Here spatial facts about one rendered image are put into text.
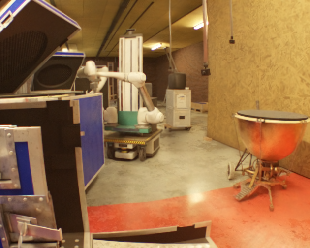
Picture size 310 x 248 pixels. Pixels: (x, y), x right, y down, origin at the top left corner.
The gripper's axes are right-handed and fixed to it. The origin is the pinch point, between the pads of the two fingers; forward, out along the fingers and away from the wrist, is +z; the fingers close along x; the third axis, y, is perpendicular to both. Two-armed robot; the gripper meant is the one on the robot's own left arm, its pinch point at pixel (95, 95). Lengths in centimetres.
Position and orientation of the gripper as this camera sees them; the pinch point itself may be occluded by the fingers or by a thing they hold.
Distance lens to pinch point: 261.9
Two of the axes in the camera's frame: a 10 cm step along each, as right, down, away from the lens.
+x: -0.5, 1.5, -9.9
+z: 1.7, 9.7, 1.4
